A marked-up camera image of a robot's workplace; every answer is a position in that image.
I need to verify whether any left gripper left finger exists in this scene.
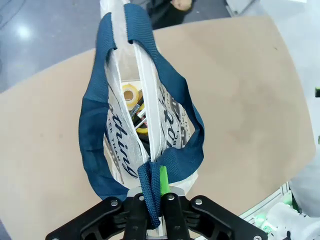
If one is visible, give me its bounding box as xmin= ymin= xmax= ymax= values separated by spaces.
xmin=45 ymin=192 xmax=152 ymax=240

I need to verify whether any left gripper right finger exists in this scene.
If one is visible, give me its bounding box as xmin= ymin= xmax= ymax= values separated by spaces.
xmin=158 ymin=164 xmax=269 ymax=240

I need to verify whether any translucent bag with navy handles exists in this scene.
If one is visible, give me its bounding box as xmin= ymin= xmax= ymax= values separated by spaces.
xmin=78 ymin=0 xmax=206 ymax=230

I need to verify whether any person left hand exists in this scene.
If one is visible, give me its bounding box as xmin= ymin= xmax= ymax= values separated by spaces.
xmin=171 ymin=0 xmax=196 ymax=11

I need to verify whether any black cylindrical tool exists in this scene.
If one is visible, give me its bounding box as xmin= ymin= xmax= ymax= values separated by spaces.
xmin=129 ymin=89 xmax=149 ymax=127

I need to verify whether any large yellow tape roll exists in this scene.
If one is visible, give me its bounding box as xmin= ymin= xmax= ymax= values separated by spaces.
xmin=121 ymin=83 xmax=140 ymax=110

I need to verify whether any person in black t-shirt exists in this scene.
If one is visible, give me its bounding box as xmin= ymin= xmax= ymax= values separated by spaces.
xmin=146 ymin=0 xmax=196 ymax=30

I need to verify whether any white side table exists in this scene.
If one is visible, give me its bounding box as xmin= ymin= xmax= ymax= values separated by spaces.
xmin=224 ymin=0 xmax=320 ymax=16

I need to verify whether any aluminium table frame profile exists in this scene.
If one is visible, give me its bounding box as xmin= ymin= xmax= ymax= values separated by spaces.
xmin=239 ymin=181 xmax=294 ymax=222

